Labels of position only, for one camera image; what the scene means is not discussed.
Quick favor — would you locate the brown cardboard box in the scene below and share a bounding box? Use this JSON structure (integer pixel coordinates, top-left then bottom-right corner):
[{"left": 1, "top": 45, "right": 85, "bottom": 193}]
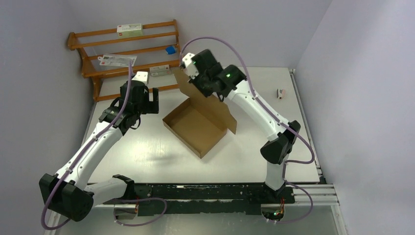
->
[{"left": 162, "top": 69, "right": 237, "bottom": 159}]

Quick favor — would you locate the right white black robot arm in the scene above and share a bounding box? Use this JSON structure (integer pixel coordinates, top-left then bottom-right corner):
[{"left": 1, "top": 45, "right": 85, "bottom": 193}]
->
[{"left": 181, "top": 49, "right": 301, "bottom": 203}]

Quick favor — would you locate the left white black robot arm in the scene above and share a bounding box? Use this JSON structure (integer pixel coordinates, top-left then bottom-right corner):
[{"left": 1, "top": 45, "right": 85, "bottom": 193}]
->
[{"left": 39, "top": 80, "right": 159, "bottom": 222}]

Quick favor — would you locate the white box lower shelf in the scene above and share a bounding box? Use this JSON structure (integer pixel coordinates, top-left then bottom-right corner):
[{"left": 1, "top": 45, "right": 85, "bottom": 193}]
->
[{"left": 149, "top": 65, "right": 171, "bottom": 77}]

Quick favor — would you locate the white green box top shelf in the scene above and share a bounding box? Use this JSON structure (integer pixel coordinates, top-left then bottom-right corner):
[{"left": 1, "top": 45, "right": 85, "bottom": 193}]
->
[{"left": 116, "top": 23, "right": 143, "bottom": 38}]

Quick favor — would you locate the clear plastic package on shelf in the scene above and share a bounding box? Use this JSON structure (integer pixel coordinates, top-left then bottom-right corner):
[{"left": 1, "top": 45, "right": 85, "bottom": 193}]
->
[{"left": 97, "top": 54, "right": 137, "bottom": 67}]

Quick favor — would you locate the small blue object on shelf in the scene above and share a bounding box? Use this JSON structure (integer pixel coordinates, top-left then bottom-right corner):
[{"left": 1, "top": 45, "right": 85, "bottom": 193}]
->
[{"left": 165, "top": 46, "right": 177, "bottom": 55}]

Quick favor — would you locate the orange wooden shelf rack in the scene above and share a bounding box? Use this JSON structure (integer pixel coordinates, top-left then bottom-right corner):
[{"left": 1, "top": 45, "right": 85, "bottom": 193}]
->
[{"left": 67, "top": 20, "right": 181, "bottom": 102}]

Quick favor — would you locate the small pink white object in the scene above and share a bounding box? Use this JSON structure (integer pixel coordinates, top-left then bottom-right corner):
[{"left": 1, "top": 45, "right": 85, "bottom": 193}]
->
[{"left": 277, "top": 89, "right": 286, "bottom": 99}]

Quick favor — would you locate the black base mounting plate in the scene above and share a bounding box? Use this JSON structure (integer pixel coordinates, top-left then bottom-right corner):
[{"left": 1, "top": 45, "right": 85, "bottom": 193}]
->
[{"left": 102, "top": 182, "right": 296, "bottom": 217}]

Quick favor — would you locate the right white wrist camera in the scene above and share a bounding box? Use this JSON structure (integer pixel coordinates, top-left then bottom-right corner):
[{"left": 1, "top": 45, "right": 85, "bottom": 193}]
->
[{"left": 181, "top": 53, "right": 199, "bottom": 79}]

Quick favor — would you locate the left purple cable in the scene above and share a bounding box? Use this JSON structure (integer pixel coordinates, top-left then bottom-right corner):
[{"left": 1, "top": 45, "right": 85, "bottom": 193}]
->
[{"left": 40, "top": 61, "right": 168, "bottom": 231}]

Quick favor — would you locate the purple cable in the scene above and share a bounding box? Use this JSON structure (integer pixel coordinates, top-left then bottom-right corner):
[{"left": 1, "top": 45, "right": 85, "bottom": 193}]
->
[
  {"left": 179, "top": 36, "right": 316, "bottom": 225},
  {"left": 40, "top": 61, "right": 168, "bottom": 231}
]

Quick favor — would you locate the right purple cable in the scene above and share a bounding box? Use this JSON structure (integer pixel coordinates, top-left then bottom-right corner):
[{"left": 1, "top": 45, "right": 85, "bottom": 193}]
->
[{"left": 179, "top": 36, "right": 316, "bottom": 225}]

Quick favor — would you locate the aluminium frame rail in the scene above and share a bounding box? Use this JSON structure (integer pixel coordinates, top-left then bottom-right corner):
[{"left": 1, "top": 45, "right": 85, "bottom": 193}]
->
[{"left": 96, "top": 184, "right": 348, "bottom": 235}]

